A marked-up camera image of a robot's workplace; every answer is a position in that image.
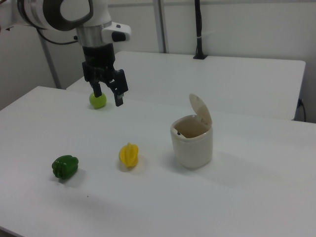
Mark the dark wall cable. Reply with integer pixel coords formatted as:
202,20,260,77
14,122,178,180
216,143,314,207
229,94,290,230
297,98,307,122

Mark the aluminium frame post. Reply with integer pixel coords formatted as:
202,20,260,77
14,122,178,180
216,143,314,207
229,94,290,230
39,31,62,89
152,0,171,54

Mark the dark green toy bell pepper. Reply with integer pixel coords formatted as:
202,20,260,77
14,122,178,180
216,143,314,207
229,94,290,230
51,155,79,181

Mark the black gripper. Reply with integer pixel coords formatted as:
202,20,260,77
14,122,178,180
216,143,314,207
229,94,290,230
81,43,129,107

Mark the light green toy apple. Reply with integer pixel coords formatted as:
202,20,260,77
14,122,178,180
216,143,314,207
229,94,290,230
89,91,108,110

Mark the black camera stand pole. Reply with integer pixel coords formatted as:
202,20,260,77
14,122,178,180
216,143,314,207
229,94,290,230
193,0,208,60

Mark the cream garbage bin with lid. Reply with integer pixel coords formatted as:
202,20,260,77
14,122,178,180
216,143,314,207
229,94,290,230
169,93,214,170

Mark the yellow toy starfruit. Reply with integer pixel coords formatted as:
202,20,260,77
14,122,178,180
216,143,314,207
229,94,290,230
118,142,139,169

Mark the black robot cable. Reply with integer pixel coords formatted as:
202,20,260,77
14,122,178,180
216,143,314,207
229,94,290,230
34,26,83,46

